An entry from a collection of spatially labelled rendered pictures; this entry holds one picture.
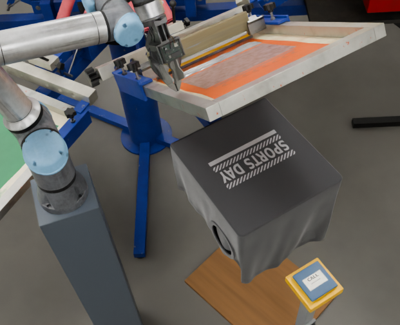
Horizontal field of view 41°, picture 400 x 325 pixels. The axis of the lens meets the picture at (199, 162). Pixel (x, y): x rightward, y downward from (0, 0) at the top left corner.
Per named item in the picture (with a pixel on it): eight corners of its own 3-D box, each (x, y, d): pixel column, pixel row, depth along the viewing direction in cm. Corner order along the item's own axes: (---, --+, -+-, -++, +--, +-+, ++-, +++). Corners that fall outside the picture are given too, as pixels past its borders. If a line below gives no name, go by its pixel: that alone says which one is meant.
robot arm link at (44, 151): (41, 197, 151) (26, 168, 140) (28, 164, 159) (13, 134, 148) (81, 180, 154) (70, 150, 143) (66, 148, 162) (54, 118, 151)
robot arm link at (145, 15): (129, 7, 144) (156, -3, 146) (136, 24, 146) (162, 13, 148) (138, 7, 137) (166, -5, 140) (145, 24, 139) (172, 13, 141)
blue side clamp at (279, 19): (293, 33, 194) (288, 14, 192) (282, 39, 193) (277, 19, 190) (252, 31, 221) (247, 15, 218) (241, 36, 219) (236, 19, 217)
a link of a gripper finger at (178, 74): (183, 93, 149) (172, 61, 145) (176, 90, 154) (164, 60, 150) (193, 88, 150) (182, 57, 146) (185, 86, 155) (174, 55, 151)
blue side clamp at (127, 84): (158, 95, 179) (151, 75, 176) (145, 101, 177) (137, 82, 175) (131, 85, 205) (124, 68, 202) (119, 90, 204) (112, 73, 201)
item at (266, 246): (328, 238, 226) (344, 178, 192) (239, 292, 214) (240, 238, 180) (323, 233, 228) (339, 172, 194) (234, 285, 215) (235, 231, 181)
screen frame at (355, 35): (386, 35, 151) (384, 22, 150) (210, 122, 135) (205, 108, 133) (248, 29, 220) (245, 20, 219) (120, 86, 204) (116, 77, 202)
